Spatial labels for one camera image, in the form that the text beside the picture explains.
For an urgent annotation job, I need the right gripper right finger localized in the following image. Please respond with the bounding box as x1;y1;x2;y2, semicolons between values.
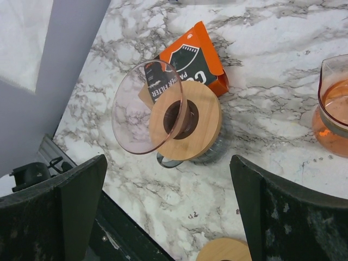
229;155;347;260

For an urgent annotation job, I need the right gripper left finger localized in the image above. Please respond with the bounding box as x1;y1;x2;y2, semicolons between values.
1;154;107;260

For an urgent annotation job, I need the pink plastic dripper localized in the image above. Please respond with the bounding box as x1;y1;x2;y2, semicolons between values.
111;59;189;154

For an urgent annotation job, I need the orange coffee filter box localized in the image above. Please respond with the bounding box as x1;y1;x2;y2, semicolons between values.
145;21;229;97

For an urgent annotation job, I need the orange glass carafe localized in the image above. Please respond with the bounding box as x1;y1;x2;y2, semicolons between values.
312;54;347;157

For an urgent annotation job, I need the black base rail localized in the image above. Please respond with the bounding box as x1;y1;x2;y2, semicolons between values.
11;162;170;260

